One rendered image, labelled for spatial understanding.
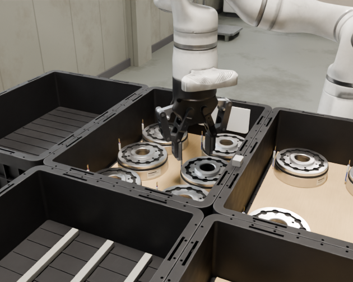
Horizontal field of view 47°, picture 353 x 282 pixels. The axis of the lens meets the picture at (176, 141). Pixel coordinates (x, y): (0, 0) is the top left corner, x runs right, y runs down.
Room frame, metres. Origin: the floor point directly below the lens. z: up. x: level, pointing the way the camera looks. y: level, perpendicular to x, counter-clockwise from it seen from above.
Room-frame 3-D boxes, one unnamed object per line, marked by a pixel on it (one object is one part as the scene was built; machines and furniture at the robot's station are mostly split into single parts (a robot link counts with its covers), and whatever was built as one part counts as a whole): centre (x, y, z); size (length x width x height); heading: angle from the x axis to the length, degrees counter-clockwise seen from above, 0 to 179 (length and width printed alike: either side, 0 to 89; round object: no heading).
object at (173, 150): (0.63, 0.01, 0.93); 0.03 x 0.01 x 0.05; 110
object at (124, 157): (0.72, 0.07, 0.86); 0.10 x 0.10 x 0.01
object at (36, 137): (0.81, 0.28, 0.87); 0.40 x 0.30 x 0.11; 155
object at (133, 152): (0.72, 0.07, 0.86); 0.05 x 0.05 x 0.01
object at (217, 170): (0.66, -0.06, 0.86); 0.05 x 0.05 x 0.01
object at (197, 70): (0.63, -0.04, 1.08); 0.11 x 0.09 x 0.06; 20
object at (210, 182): (0.66, -0.06, 0.86); 0.10 x 0.10 x 0.01
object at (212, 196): (0.69, 0.01, 0.92); 0.40 x 0.30 x 0.02; 155
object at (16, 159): (0.81, 0.28, 0.92); 0.40 x 0.30 x 0.02; 155
